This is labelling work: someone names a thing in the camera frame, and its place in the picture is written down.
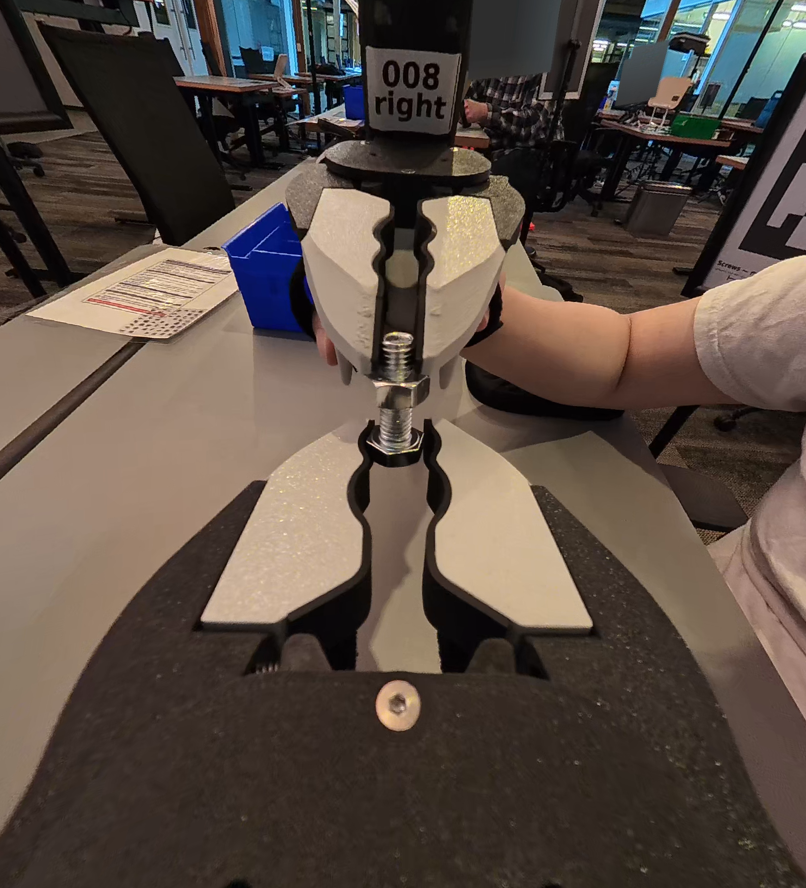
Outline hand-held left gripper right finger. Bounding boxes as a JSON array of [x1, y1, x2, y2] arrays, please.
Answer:
[[422, 418, 594, 674]]

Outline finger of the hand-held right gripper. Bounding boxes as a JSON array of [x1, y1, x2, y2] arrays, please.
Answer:
[[415, 194, 508, 391], [301, 187, 395, 389]]

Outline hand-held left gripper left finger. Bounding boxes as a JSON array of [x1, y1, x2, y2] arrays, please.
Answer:
[[199, 421, 376, 670]]

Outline blue plastic bin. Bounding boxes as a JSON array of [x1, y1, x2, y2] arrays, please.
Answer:
[[221, 203, 317, 333]]

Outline silver hex nut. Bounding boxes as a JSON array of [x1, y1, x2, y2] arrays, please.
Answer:
[[367, 376, 433, 412]]

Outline silver hex bolt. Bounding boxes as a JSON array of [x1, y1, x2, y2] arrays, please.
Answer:
[[363, 332, 433, 469]]

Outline person's right forearm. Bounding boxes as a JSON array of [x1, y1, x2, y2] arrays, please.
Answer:
[[460, 290, 708, 412]]

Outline person's right hand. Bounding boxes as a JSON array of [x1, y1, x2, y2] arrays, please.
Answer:
[[311, 308, 343, 367]]

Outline black swivel chair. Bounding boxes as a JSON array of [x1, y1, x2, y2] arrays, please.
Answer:
[[489, 137, 608, 217]]

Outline black office chair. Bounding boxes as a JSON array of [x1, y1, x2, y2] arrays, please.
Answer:
[[464, 357, 768, 535]]

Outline wooden desk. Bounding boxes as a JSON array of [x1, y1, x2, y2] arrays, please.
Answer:
[[174, 73, 317, 171]]

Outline laminated instruction sheet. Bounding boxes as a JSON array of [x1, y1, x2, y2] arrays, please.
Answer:
[[26, 248, 240, 342]]

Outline metal trash can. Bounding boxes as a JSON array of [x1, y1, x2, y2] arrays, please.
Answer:
[[625, 180, 694, 238]]

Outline brown-topped desk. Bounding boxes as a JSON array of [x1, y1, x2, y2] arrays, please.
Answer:
[[600, 114, 764, 209]]

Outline grey monitor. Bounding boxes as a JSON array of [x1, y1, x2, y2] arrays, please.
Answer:
[[614, 40, 672, 108]]

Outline black panel board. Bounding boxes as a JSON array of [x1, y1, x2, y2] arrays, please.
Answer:
[[37, 19, 239, 248]]

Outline pale wooden stand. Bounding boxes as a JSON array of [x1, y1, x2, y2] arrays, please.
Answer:
[[642, 76, 695, 115]]

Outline black-framed marker sign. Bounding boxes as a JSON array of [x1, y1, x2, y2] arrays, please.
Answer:
[[680, 47, 806, 301]]

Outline black-framed board on stand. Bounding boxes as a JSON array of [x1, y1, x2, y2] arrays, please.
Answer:
[[0, 0, 92, 299]]

